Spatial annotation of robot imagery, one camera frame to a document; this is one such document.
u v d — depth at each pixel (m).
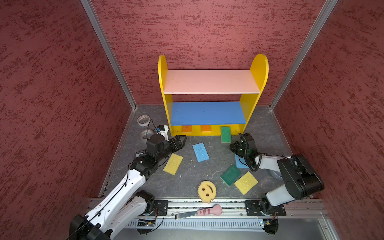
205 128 1.05
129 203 0.59
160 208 0.74
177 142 0.67
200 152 0.94
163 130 0.69
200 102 1.22
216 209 0.72
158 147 0.57
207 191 0.78
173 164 0.89
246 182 0.82
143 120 1.12
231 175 0.84
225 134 1.00
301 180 0.45
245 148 0.74
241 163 0.82
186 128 1.05
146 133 0.97
